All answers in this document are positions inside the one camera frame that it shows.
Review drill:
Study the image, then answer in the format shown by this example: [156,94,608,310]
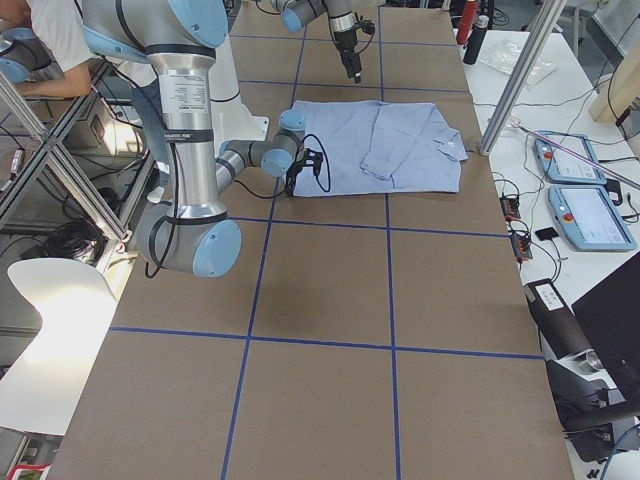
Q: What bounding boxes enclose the light blue striped shirt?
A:
[293,100,467,197]

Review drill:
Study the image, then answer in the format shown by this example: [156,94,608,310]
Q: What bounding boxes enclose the black cylinder with label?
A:
[523,278,593,359]

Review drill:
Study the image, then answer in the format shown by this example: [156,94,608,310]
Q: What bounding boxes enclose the lower blue teach pendant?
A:
[547,185,637,252]

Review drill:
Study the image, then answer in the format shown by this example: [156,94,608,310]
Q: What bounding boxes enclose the grey aluminium frame post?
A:
[479,0,566,156]

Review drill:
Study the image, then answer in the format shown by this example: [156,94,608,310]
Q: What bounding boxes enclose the red water bottle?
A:
[456,0,479,46]

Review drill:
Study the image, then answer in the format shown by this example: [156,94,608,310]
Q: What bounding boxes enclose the black laptop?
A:
[572,255,640,399]

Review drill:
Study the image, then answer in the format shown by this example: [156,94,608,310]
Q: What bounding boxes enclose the person in white shirt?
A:
[1,0,170,203]

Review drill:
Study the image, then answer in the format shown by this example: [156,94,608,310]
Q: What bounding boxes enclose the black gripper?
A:
[330,17,375,75]
[284,149,323,196]

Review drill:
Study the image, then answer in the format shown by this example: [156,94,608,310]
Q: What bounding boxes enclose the white curved chair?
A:
[1,258,117,436]

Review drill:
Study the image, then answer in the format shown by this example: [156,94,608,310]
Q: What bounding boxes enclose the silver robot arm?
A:
[82,1,306,278]
[270,0,375,84]

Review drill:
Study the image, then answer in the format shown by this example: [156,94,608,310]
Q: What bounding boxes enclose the black water bottle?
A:
[463,15,490,65]

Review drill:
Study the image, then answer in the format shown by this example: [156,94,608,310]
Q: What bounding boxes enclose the aluminium extrusion cross frame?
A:
[1,76,127,240]

